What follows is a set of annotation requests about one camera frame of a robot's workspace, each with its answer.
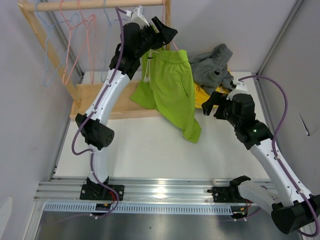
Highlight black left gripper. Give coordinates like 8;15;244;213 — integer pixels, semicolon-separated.
135;17;178;59

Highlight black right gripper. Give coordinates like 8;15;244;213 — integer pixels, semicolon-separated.
201;91;240;129

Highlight yellow shorts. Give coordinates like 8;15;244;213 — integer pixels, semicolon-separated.
192;69;234;109

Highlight pink hanger of green shorts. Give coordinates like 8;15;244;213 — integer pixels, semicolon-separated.
161;0;179;51

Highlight light grey shorts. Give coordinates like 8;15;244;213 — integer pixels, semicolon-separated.
188;43;235;96

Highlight lime green shorts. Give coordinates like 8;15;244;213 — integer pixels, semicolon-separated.
130;49;202;144

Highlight blue hanger of grey shorts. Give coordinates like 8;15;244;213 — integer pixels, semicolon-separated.
100;6;119;83

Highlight pink hanger of olive shorts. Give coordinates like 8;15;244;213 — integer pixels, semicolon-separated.
59;0;97;85

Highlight pink hanger of yellow shorts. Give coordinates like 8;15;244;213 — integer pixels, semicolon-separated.
77;0;97;85

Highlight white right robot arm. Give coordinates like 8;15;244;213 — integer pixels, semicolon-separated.
201;91;320;234

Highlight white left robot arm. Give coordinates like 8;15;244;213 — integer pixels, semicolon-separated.
75;17;178;200

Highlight wooden clothes rack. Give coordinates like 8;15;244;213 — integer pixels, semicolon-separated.
17;0;163;120

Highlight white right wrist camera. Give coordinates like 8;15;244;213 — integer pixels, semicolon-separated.
226;78;249;101

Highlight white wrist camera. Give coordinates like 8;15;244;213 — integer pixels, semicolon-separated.
125;5;150;29
226;78;249;101

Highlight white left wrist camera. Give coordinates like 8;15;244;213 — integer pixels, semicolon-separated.
125;5;150;29

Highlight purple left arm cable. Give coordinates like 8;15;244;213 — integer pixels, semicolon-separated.
71;6;141;222

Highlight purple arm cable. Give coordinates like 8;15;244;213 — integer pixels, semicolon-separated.
231;75;320;237
71;6;141;222

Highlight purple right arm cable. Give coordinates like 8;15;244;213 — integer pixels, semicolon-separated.
231;75;320;237

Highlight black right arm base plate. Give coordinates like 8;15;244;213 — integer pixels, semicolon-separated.
207;186;247;204

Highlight slotted white cable duct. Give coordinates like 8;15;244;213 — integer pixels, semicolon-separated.
44;202;233;216

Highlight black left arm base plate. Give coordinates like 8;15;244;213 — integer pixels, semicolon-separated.
79;184;125;201

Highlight aluminium mounting rail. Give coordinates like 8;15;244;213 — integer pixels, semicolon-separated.
33;177;230;205

